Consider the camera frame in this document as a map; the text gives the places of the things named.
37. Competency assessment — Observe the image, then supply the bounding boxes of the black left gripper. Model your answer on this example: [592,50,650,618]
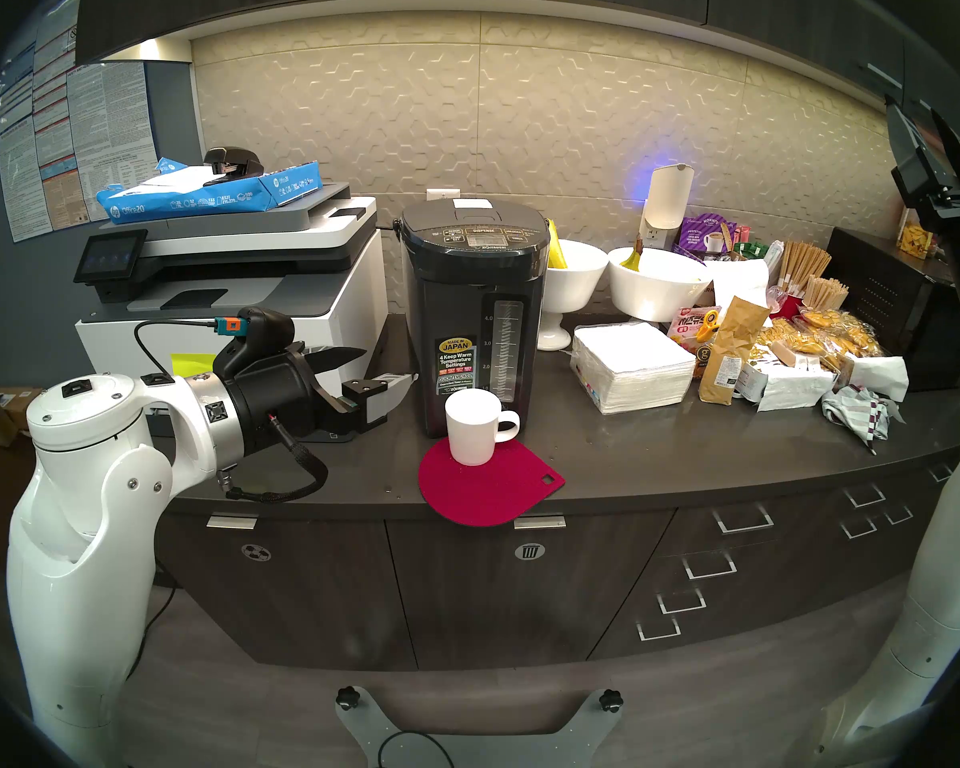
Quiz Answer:
[226,345,418,459]

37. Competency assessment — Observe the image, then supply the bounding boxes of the black hot water dispenser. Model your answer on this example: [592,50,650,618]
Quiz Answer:
[392,198,550,439]

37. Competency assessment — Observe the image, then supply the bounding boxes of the white grey office printer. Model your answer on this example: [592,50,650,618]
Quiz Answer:
[74,184,390,443]

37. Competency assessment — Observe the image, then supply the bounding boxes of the white ceramic mug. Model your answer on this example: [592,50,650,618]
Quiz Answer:
[445,388,522,466]

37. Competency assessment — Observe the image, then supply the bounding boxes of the black microwave oven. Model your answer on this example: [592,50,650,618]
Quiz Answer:
[826,226,960,393]

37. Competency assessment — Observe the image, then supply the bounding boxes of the tall wooden stir sticks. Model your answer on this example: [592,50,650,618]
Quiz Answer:
[778,240,833,299]

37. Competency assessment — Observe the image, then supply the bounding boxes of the short wooden stir sticks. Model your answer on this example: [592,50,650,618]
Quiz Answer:
[802,275,850,311]

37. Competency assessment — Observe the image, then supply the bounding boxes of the red silicone mat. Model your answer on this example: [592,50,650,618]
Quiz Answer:
[418,437,566,528]

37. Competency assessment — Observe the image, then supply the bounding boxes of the clear bag yellow crackers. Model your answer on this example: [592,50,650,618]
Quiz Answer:
[756,309,881,371]

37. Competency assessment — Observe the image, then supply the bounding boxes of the crumpled white paper bag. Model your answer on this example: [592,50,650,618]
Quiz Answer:
[844,354,910,403]

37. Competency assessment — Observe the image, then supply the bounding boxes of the blue paper ream package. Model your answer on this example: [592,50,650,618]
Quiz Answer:
[96,157,325,225]

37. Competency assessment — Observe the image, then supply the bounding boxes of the upright white paper bag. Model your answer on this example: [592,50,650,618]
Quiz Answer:
[704,258,770,311]

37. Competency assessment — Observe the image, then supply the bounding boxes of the purple coffee box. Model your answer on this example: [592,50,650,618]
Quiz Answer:
[678,214,741,257]

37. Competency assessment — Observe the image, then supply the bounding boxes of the black stapler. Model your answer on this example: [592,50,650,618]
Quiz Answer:
[202,146,265,185]

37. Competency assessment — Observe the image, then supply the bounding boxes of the checked kitchen cloth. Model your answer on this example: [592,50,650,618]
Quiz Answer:
[820,384,905,457]

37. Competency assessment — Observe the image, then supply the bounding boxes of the flat white paper pouch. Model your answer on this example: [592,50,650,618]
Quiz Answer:
[740,357,839,413]

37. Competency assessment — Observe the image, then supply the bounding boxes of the white plug-in air freshener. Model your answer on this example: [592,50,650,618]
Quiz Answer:
[638,163,695,252]

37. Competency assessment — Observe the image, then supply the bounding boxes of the brown paper coffee bag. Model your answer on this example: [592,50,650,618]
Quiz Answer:
[698,296,771,407]

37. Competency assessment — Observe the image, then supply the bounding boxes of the white napkin stack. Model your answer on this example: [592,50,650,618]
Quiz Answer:
[570,321,698,416]

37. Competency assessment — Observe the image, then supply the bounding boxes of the dark lower cabinet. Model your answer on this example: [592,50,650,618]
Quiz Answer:
[156,454,960,671]

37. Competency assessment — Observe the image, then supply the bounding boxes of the red snack packet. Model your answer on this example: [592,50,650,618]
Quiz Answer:
[668,305,722,355]

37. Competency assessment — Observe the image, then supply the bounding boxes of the white wide bowl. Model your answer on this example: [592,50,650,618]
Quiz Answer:
[606,246,714,324]

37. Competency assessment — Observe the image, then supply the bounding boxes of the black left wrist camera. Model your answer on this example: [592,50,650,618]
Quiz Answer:
[212,306,297,375]

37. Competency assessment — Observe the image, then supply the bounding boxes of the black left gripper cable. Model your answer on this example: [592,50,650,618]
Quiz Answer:
[224,414,329,505]

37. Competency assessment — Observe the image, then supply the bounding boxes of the black left camera cable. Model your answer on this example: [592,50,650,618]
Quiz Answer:
[134,318,217,359]

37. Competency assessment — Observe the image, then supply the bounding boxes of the white pedestal bowl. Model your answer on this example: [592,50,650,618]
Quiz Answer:
[538,240,610,353]

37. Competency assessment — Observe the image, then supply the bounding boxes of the white printed wall poster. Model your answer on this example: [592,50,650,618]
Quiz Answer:
[0,22,77,243]
[66,61,159,231]

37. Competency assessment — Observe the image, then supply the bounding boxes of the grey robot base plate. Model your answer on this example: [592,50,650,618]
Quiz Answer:
[336,686,625,768]

